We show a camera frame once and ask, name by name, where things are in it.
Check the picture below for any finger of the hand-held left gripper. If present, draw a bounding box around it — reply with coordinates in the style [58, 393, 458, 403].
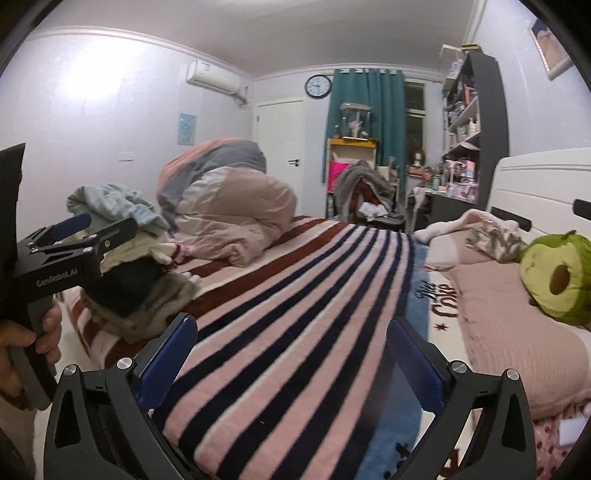
[34, 217, 139, 269]
[44, 212, 92, 245]

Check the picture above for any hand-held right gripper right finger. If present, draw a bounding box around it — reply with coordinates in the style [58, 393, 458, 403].
[385, 316, 539, 480]

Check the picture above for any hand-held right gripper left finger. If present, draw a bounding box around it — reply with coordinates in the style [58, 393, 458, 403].
[43, 312, 199, 480]

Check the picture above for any light blue garment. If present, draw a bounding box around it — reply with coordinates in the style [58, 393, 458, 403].
[67, 184, 171, 232]

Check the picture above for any person's left forearm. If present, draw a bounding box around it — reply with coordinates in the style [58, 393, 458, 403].
[0, 392, 38, 480]

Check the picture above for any pile of folded clothes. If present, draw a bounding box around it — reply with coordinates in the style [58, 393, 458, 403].
[55, 217, 201, 344]

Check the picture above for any grey clothes heap on chair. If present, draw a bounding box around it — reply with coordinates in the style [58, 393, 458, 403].
[333, 159, 402, 222]

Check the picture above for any person's left hand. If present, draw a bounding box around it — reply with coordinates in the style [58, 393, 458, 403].
[0, 302, 63, 400]

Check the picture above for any blue white printed blanket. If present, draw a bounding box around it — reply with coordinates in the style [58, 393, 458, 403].
[355, 235, 485, 480]

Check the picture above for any pink ribbed pillow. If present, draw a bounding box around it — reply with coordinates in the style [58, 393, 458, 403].
[425, 226, 591, 421]

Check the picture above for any rolled pink grey duvet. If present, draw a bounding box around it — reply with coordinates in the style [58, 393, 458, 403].
[156, 137, 297, 268]

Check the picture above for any striped pink navy blanket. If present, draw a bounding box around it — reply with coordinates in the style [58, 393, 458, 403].
[69, 215, 426, 476]

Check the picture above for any pink polka dot blanket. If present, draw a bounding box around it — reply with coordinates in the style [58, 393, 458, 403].
[531, 401, 591, 480]

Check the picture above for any white fluffy cloth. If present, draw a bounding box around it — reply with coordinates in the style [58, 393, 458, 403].
[412, 208, 520, 243]

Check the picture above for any grey patterned cloth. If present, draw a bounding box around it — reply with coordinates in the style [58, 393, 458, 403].
[464, 222, 529, 265]

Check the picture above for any white box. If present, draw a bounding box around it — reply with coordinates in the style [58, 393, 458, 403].
[556, 418, 587, 448]

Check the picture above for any green avocado plush toy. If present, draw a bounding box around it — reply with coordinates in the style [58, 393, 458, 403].
[519, 230, 591, 326]

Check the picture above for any dark desk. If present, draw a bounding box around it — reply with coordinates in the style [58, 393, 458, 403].
[406, 185, 481, 232]

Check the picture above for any white door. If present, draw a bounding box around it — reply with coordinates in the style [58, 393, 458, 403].
[254, 99, 305, 217]

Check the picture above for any white air conditioner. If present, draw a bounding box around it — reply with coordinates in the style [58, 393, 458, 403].
[185, 60, 250, 104]

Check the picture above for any pink bag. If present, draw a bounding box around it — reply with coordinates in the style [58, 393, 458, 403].
[329, 159, 352, 192]

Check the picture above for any white headboard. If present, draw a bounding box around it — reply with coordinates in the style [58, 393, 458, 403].
[485, 148, 591, 259]

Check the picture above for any yellow white cabinet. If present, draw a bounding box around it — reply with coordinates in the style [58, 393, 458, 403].
[325, 137, 379, 220]

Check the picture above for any glass display case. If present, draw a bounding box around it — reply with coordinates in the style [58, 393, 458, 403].
[339, 102, 372, 139]

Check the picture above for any dark bookshelf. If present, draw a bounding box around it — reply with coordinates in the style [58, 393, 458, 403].
[441, 44, 509, 213]

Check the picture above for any teal curtain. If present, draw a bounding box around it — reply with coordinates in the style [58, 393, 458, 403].
[322, 68, 407, 185]

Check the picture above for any window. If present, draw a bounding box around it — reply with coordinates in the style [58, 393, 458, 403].
[404, 80, 426, 160]

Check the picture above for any blue wall poster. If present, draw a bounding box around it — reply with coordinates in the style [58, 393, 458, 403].
[178, 113, 198, 146]

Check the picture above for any round wall clock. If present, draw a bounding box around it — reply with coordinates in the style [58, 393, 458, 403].
[305, 74, 332, 99]

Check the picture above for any framed wall picture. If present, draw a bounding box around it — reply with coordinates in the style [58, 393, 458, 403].
[527, 16, 575, 81]

